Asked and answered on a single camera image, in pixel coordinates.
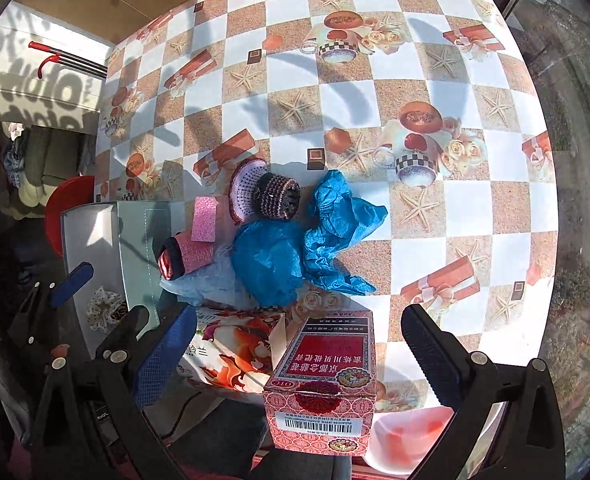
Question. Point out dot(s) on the light blue fluffy cloth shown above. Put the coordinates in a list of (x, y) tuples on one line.
[(215, 283)]

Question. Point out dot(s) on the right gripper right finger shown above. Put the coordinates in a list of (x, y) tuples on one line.
[(443, 360)]

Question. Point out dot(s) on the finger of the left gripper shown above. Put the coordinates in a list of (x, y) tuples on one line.
[(75, 280), (124, 335)]

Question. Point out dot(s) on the grey storage box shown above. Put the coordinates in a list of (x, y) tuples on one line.
[(121, 241)]

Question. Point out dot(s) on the white polka dot scrunchie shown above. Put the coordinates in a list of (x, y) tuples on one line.
[(105, 309)]

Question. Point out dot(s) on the blue round cloth bundle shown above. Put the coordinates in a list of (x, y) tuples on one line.
[(266, 259)]

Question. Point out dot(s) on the red patterned carton box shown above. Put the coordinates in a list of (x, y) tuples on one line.
[(321, 398)]

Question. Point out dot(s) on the purple knitted hat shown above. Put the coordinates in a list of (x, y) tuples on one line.
[(256, 192)]

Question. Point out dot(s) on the checkered patterned tablecloth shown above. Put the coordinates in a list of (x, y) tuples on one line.
[(426, 107)]

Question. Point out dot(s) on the floral tissue pack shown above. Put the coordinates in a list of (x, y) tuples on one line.
[(234, 350)]

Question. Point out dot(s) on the pink black cloth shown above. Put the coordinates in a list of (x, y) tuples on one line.
[(180, 255)]

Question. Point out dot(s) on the red plastic stool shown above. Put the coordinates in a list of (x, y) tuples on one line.
[(72, 193)]

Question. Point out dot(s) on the pink foam sponge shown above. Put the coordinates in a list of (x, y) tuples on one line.
[(204, 223)]

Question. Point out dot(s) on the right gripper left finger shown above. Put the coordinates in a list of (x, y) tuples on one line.
[(152, 376)]

